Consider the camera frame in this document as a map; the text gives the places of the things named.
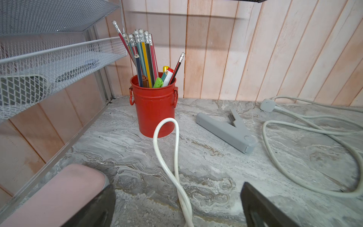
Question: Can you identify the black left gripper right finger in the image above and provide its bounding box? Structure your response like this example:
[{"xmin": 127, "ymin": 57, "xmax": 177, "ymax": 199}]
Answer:
[{"xmin": 240, "ymin": 182, "xmax": 298, "ymax": 227}]

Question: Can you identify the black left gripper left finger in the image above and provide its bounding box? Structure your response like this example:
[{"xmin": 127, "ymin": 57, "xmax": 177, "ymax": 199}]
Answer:
[{"xmin": 62, "ymin": 184, "xmax": 116, "ymax": 227}]

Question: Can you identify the pink case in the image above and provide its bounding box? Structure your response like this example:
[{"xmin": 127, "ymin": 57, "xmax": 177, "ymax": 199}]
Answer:
[{"xmin": 1, "ymin": 164, "xmax": 110, "ymax": 227}]

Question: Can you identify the grey stapler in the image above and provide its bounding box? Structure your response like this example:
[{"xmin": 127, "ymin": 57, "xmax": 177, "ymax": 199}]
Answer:
[{"xmin": 196, "ymin": 109, "xmax": 257, "ymax": 154}]

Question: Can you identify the red metal pencil cup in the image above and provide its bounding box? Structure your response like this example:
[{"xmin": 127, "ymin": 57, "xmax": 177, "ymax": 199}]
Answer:
[{"xmin": 130, "ymin": 75, "xmax": 178, "ymax": 138}]

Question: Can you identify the pencils and pens bundle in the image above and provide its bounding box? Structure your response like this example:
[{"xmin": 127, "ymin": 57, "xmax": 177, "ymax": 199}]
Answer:
[{"xmin": 112, "ymin": 20, "xmax": 185, "ymax": 89}]

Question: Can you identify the white wire mesh shelf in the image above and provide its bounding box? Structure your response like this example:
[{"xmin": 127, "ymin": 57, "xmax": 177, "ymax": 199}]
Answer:
[{"xmin": 1, "ymin": 1, "xmax": 126, "ymax": 121}]

